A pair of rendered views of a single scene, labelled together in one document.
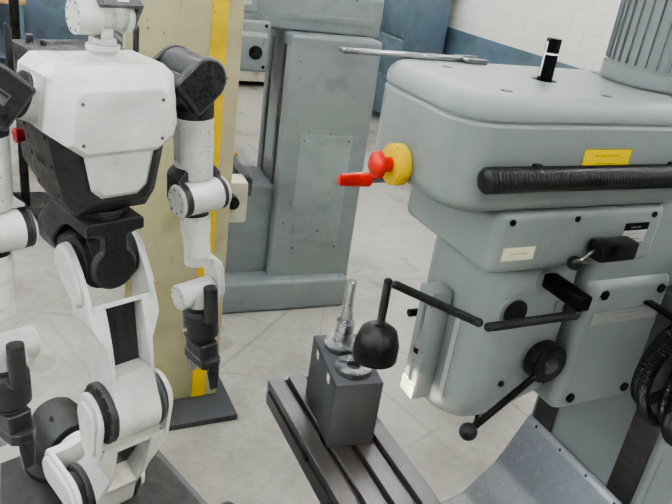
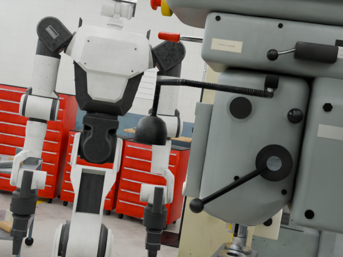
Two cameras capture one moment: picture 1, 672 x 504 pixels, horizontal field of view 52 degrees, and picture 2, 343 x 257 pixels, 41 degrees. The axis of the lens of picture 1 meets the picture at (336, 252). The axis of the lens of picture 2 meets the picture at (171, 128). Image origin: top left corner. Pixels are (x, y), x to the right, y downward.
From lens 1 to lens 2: 92 cm
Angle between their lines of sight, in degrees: 43
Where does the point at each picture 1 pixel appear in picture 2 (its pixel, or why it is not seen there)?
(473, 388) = (213, 177)
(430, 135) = not seen: outside the picture
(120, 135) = (106, 62)
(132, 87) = (118, 39)
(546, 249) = (253, 47)
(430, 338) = (195, 141)
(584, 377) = (323, 196)
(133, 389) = (83, 225)
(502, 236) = (210, 28)
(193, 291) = (149, 188)
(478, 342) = (216, 134)
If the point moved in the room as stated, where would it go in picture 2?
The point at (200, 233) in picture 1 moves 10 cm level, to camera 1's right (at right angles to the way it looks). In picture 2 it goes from (160, 149) to (180, 154)
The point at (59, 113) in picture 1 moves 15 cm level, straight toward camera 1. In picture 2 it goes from (77, 45) to (56, 37)
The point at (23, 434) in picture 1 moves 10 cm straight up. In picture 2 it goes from (17, 230) to (21, 201)
